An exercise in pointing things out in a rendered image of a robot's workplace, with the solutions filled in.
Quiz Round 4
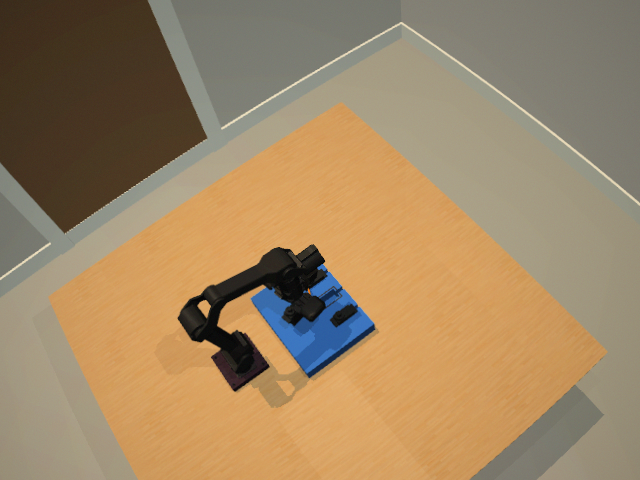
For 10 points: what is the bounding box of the blue flat panel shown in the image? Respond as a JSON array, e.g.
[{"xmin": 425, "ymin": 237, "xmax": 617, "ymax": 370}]
[{"xmin": 251, "ymin": 264, "xmax": 375, "ymax": 378}]

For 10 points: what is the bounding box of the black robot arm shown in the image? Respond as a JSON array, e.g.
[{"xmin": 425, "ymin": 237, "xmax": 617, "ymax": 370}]
[{"xmin": 178, "ymin": 244, "xmax": 325, "ymax": 378}]

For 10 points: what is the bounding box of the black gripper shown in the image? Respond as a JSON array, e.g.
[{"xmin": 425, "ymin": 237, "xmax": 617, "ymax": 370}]
[{"xmin": 274, "ymin": 278, "xmax": 326, "ymax": 322}]

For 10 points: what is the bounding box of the black micro servo with orange cable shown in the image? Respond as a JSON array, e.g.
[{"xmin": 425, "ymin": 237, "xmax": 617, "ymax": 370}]
[{"xmin": 281, "ymin": 288, "xmax": 311, "ymax": 326}]

